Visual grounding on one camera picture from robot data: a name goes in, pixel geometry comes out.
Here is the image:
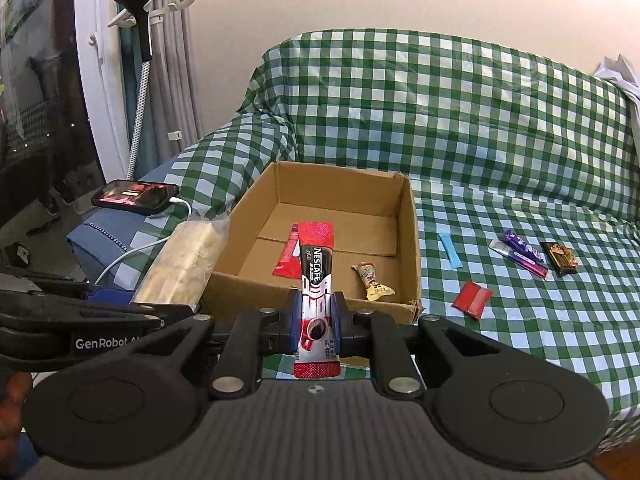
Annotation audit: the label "red Nescafe coffee stick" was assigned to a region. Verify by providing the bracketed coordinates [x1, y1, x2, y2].
[293, 222, 341, 379]

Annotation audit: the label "yellow wafer bar wrapper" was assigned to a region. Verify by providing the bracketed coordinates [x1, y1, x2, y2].
[352, 262, 395, 301]

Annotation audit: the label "small red snack packet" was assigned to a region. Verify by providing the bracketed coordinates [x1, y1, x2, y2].
[452, 282, 494, 320]

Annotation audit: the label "clear pack beige crackers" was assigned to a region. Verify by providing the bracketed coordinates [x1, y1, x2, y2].
[132, 217, 230, 312]

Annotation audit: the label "large red snack packet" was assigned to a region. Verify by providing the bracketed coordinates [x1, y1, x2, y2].
[272, 224, 302, 280]

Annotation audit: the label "light blue stick packet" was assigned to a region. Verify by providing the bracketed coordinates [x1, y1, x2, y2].
[438, 233, 463, 269]

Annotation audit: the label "purple pink candy bar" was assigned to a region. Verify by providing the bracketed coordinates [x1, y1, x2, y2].
[489, 240, 549, 280]

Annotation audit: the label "purple chocolate bar wrapper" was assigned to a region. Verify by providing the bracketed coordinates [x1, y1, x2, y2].
[503, 229, 544, 263]

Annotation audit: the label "dark brown snack packet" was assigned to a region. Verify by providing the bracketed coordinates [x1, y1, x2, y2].
[540, 242, 578, 278]

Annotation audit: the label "person's hand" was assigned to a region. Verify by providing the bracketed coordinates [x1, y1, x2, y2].
[0, 372, 32, 474]

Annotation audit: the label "black smartphone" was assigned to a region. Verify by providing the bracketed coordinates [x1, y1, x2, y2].
[91, 180, 179, 216]

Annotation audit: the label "brown cardboard box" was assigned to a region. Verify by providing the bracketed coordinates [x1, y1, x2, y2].
[202, 162, 422, 324]

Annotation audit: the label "green checkered sofa cover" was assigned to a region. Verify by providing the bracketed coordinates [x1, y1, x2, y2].
[112, 27, 640, 456]

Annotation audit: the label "grey curtain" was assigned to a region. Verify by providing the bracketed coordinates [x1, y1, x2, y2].
[119, 9, 205, 179]

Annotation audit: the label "black garment steamer head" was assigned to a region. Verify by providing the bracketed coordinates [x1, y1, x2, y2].
[114, 0, 152, 62]

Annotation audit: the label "white hanger hook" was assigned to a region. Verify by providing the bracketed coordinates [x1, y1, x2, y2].
[107, 0, 196, 28]

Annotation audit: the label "white crumpled sheet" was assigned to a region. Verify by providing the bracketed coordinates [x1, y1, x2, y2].
[594, 54, 640, 148]

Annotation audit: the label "white charging cable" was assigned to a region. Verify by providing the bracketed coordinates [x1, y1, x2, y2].
[93, 196, 194, 287]

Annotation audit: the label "braided steamer hose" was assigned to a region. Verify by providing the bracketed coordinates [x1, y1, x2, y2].
[124, 58, 152, 181]

